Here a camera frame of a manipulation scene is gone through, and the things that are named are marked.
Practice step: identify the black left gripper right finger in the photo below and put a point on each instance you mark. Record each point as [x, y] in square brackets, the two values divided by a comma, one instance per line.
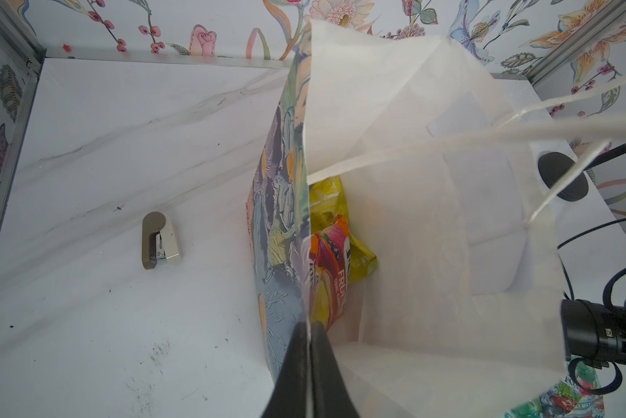
[330, 395]

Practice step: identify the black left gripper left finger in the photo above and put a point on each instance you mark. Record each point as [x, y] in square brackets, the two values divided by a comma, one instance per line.
[289, 398]

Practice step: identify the orange snack packet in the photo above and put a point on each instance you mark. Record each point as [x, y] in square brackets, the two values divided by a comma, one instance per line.
[329, 254]

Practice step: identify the yellow snack packet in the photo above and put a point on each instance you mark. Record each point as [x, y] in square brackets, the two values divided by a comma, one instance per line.
[329, 207]

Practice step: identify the floral white paper bag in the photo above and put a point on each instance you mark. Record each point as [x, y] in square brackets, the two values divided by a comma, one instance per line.
[462, 317]

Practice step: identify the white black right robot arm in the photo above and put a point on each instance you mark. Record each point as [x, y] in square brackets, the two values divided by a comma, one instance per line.
[595, 334]

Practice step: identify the green Fox's candy bag middle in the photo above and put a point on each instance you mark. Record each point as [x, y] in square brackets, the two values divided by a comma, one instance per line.
[566, 399]

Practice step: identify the beige stapler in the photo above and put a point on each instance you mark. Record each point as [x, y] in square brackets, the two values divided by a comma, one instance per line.
[159, 241]

